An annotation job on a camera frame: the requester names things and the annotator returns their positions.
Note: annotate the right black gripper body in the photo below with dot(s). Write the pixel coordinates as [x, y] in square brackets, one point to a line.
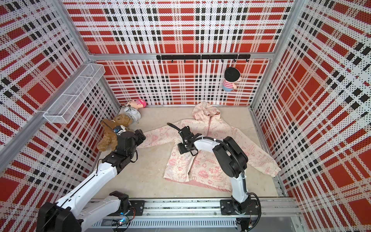
[183, 148]

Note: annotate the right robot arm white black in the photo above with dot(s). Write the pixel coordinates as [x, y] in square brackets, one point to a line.
[233, 162]

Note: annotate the brown teddy bear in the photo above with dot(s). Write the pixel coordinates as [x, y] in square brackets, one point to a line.
[109, 140]

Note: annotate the black-haired striped doll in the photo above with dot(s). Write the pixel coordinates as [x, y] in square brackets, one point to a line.
[231, 76]

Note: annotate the green circuit board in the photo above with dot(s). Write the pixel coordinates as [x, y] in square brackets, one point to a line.
[120, 222]

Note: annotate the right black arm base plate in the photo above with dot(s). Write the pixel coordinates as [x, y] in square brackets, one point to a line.
[232, 207]

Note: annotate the aluminium front rail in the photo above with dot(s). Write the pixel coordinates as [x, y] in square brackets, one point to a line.
[196, 213]

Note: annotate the white wire mesh basket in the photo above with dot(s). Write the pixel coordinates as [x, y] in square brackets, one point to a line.
[66, 105]

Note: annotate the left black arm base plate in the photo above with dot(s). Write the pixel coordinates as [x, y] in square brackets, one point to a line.
[136, 207]

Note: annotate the black wall hook rail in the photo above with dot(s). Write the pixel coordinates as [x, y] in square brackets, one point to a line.
[203, 57]

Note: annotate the pink plush doll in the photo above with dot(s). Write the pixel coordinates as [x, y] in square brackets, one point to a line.
[137, 104]

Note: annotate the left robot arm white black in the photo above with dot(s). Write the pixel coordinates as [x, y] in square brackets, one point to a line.
[70, 214]

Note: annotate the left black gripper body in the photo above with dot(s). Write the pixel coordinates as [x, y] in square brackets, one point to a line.
[138, 139]

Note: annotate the cream pink printed jacket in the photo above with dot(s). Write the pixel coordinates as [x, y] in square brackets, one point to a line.
[204, 170]

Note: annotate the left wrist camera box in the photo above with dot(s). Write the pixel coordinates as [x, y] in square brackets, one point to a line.
[118, 130]

